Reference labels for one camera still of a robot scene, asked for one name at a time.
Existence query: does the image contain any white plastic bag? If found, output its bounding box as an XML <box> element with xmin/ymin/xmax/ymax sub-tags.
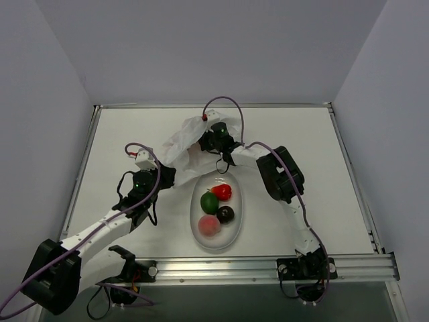
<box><xmin>158</xmin><ymin>113</ymin><xmax>242</xmax><ymax>187</ymax></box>

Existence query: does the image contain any pink fake fruit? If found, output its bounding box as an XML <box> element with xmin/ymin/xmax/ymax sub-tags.
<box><xmin>198</xmin><ymin>215</ymin><xmax>221</xmax><ymax>237</ymax></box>

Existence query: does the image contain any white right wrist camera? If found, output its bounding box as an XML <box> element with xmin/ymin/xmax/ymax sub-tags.
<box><xmin>202</xmin><ymin>109</ymin><xmax>221</xmax><ymax>131</ymax></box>

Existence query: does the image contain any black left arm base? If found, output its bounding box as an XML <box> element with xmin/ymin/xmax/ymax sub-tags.
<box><xmin>101</xmin><ymin>245</ymin><xmax>158</xmax><ymax>307</ymax></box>

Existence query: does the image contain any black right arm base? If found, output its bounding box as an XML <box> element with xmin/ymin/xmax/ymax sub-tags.
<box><xmin>276</xmin><ymin>250</ymin><xmax>339</xmax><ymax>306</ymax></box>

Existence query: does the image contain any white oval plate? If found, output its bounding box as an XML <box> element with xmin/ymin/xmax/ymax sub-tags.
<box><xmin>190</xmin><ymin>172</ymin><xmax>243</xmax><ymax>251</ymax></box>

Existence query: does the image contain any dark purple fake plum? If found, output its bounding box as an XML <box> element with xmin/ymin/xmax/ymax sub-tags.
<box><xmin>216</xmin><ymin>206</ymin><xmax>235</xmax><ymax>225</ymax></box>

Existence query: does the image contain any green fake lime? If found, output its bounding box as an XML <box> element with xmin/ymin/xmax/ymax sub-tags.
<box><xmin>200</xmin><ymin>192</ymin><xmax>219</xmax><ymax>215</ymax></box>

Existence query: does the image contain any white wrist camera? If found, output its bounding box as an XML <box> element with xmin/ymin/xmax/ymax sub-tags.
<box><xmin>202</xmin><ymin>109</ymin><xmax>221</xmax><ymax>131</ymax></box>
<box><xmin>134</xmin><ymin>149</ymin><xmax>157</xmax><ymax>171</ymax></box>

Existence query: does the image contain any aluminium front rail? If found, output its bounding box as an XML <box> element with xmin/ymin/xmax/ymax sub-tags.
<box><xmin>33</xmin><ymin>253</ymin><xmax>400</xmax><ymax>286</ymax></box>

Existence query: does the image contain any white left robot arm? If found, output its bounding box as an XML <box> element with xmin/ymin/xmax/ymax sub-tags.
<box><xmin>21</xmin><ymin>165</ymin><xmax>176</xmax><ymax>315</ymax></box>

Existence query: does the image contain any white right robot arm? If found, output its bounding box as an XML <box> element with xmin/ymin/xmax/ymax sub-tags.
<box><xmin>198</xmin><ymin>122</ymin><xmax>328</xmax><ymax>277</ymax></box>

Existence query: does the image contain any red fake fruit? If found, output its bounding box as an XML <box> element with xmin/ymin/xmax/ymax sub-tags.
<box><xmin>210</xmin><ymin>184</ymin><xmax>233</xmax><ymax>201</ymax></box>

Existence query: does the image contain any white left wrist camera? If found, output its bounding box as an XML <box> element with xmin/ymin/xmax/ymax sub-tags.
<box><xmin>134</xmin><ymin>149</ymin><xmax>157</xmax><ymax>171</ymax></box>

